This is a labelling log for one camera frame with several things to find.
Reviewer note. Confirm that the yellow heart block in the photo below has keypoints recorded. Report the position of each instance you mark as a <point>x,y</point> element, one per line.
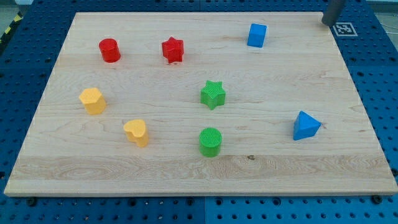
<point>136,131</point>

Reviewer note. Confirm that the yellow hexagon block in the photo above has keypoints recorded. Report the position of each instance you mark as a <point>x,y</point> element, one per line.
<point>93,101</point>

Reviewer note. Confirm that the red star block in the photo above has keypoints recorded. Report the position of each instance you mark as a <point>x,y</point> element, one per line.
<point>173,50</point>

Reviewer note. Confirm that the yellow black hazard tape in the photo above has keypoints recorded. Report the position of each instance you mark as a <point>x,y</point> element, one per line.
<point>11,29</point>

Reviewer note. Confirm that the black white fiducial marker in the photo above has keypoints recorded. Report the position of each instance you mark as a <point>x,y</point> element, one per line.
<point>344,29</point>

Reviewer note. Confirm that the red cylinder block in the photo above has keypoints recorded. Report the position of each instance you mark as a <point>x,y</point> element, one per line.
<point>109,50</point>

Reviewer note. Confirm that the wooden board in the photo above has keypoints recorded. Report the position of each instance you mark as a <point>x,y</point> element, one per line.
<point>70,153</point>

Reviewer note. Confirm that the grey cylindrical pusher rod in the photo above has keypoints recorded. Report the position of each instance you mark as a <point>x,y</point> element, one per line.
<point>333,11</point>

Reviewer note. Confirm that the green star block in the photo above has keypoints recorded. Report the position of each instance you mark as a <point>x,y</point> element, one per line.
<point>213,94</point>

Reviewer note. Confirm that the blue triangle block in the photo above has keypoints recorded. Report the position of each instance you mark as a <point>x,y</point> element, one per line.
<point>305,126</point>

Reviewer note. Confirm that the blue cube block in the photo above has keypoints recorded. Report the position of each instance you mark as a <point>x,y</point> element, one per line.
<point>257,35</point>

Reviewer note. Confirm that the green cylinder block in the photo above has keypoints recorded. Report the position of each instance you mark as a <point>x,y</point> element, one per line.
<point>210,140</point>

